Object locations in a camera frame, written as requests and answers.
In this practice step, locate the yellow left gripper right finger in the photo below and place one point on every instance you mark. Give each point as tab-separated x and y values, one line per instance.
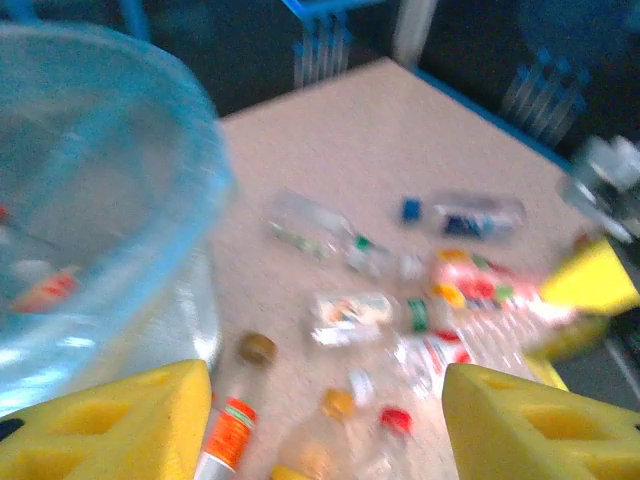
550	440

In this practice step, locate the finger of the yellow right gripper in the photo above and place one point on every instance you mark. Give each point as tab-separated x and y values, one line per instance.
590	280
570	335

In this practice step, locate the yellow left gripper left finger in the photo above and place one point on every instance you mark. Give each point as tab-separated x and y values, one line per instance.
100	440

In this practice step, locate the clear bottle blue label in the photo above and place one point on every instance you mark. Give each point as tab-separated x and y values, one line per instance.
475	217

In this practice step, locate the clear plastic wrapper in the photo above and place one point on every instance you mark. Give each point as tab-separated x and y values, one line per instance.
305	225

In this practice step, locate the blue plastic bin liner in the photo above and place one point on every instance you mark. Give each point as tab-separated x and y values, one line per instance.
115	165

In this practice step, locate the ridged clear plastic bottle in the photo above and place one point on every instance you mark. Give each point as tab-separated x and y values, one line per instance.
500	340

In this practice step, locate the colourful label plastic bottle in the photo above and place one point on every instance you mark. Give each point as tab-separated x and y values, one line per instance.
475	282

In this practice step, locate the orange label plastic bottle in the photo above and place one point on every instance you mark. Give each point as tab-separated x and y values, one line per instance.
230	435

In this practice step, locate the red white label bottle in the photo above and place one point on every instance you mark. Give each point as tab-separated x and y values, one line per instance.
432	355

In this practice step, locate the green label plastic bottle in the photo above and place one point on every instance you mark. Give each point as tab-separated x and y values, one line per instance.
419	314

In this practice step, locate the pale orange label bottle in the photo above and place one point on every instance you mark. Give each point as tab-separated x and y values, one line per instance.
47	290

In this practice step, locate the white bottle cap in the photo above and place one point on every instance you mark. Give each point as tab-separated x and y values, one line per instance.
361	385

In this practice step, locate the clear bottle orange cap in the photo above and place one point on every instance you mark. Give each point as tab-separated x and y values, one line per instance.
325	430

